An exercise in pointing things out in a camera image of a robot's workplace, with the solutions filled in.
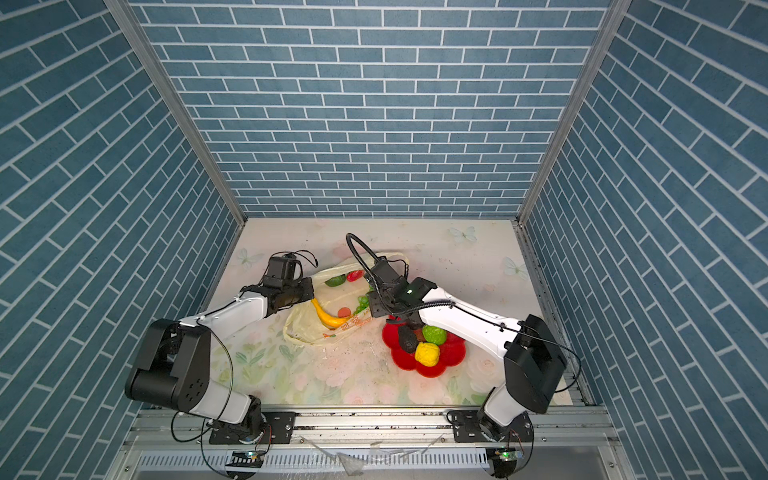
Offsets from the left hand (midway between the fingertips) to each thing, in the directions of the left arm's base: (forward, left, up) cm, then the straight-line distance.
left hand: (313, 286), depth 94 cm
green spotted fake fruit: (-17, -37, 0) cm, 40 cm away
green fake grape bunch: (-4, -16, -2) cm, 16 cm away
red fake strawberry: (+6, -12, -2) cm, 14 cm away
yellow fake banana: (-11, -6, -3) cm, 12 cm away
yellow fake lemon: (-22, -34, 0) cm, 41 cm away
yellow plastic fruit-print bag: (-3, -7, -6) cm, 10 cm away
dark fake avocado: (-18, -29, 0) cm, 34 cm away
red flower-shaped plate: (-21, -42, -2) cm, 47 cm away
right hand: (-8, -20, +8) cm, 23 cm away
